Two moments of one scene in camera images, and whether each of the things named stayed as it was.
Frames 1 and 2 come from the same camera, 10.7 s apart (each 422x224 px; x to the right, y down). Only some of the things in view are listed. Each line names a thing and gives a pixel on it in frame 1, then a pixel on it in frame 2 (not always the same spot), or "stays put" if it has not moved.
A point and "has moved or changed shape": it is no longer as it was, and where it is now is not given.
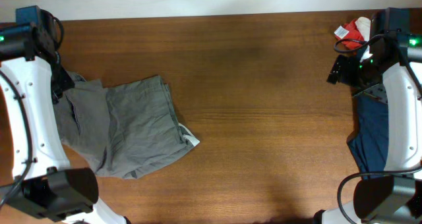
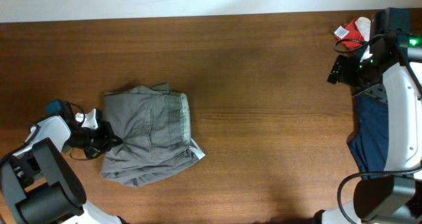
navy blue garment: (370, 143) stays put
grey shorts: (120, 131) has moved or changed shape
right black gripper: (337, 70) stays put
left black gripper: (61, 82) to (105, 140)
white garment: (364, 25) stays put
